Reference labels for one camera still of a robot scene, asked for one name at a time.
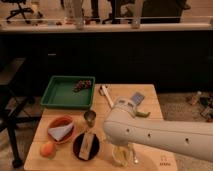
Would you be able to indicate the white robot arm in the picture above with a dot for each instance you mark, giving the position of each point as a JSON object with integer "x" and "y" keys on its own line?
{"x": 123, "y": 126}

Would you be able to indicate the bunch of dark grapes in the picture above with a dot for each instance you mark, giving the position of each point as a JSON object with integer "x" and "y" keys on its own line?
{"x": 82, "y": 84}

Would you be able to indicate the blue sponge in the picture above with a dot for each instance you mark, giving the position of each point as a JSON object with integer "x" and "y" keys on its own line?
{"x": 137, "y": 98}

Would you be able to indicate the small metal cup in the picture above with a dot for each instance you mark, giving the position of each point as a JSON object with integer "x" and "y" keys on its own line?
{"x": 90, "y": 117}

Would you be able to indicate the green chili pepper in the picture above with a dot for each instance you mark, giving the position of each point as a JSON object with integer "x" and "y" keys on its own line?
{"x": 141, "y": 114}

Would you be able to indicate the green plastic tray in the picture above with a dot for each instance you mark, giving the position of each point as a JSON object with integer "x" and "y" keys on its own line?
{"x": 59, "y": 93}

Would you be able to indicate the orange bowl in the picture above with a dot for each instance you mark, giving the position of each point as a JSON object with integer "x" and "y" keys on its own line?
{"x": 61, "y": 121}

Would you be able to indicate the black plate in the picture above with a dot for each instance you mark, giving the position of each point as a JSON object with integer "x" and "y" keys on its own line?
{"x": 94, "y": 148}

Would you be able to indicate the white folded cloth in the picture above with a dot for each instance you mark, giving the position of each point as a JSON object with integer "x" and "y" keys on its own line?
{"x": 59, "y": 132}

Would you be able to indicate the wooden block with label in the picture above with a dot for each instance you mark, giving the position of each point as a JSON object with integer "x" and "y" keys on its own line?
{"x": 86, "y": 146}

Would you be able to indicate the silver fork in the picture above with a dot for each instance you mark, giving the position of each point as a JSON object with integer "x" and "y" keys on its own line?
{"x": 135, "y": 159}

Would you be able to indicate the orange fruit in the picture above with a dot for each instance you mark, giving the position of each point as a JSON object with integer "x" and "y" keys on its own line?
{"x": 48, "y": 149}

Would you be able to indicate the black office chair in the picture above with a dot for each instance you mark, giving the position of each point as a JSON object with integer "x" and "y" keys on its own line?
{"x": 19, "y": 10}

